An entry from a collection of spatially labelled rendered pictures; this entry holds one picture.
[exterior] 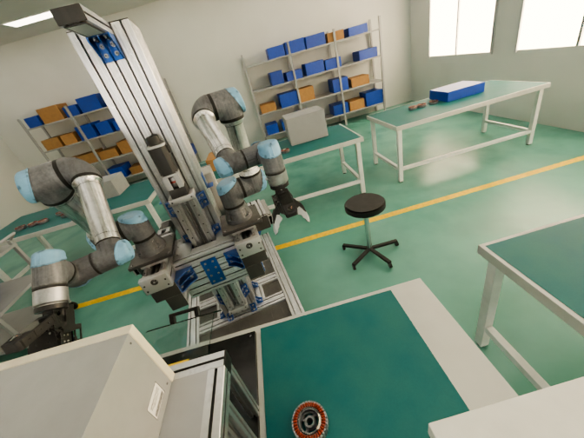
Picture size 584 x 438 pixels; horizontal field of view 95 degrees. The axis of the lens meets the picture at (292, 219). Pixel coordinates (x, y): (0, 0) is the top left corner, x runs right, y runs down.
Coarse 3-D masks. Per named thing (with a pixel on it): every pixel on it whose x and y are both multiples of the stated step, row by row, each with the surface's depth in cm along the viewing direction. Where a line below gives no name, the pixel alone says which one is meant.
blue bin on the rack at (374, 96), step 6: (366, 90) 663; (372, 90) 643; (378, 90) 634; (360, 96) 670; (366, 96) 636; (372, 96) 638; (378, 96) 640; (366, 102) 643; (372, 102) 644; (378, 102) 646
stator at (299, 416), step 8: (296, 408) 86; (304, 408) 85; (312, 408) 85; (320, 408) 84; (296, 416) 84; (304, 416) 86; (312, 416) 84; (320, 416) 82; (296, 424) 82; (304, 424) 84; (312, 424) 82; (320, 424) 81; (296, 432) 80; (304, 432) 80; (312, 432) 80; (320, 432) 79
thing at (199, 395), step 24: (192, 360) 72; (216, 360) 70; (192, 384) 66; (216, 384) 64; (168, 408) 62; (192, 408) 61; (216, 408) 60; (168, 432) 58; (192, 432) 57; (216, 432) 56
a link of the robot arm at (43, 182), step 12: (36, 168) 93; (48, 168) 93; (24, 180) 91; (36, 180) 92; (48, 180) 93; (60, 180) 95; (24, 192) 91; (36, 192) 93; (48, 192) 95; (60, 192) 98; (72, 192) 103; (48, 204) 99; (60, 204) 101; (72, 204) 106; (72, 216) 109; (84, 216) 113; (84, 228) 117
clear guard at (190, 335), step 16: (192, 320) 91; (208, 320) 89; (144, 336) 90; (160, 336) 88; (176, 336) 86; (192, 336) 85; (208, 336) 83; (160, 352) 83; (176, 352) 81; (192, 352) 80; (208, 352) 79
